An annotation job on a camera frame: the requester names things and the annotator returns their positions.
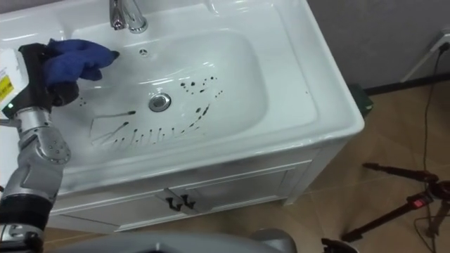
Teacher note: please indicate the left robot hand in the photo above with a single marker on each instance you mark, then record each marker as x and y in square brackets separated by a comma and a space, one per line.
[33, 82]

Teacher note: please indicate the blue cleaning cloth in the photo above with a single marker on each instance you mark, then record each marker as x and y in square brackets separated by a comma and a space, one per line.
[75, 59]

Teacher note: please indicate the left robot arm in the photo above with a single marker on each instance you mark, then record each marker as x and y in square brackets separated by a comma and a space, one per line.
[33, 165]

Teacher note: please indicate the chrome faucet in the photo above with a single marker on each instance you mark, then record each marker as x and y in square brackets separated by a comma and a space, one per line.
[127, 15]

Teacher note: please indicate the chrome sink drain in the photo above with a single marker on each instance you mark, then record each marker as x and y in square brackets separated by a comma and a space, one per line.
[159, 102]

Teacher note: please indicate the white sink vanity cabinet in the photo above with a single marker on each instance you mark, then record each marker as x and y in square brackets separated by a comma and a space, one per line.
[225, 116]

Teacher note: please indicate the dark green bin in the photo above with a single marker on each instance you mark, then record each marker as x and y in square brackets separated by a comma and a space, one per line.
[361, 100]

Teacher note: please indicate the black camera tripod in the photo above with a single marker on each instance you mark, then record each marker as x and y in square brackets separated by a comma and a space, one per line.
[408, 202]

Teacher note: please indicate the white wall socket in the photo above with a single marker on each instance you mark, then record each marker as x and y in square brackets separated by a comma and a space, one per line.
[442, 39]

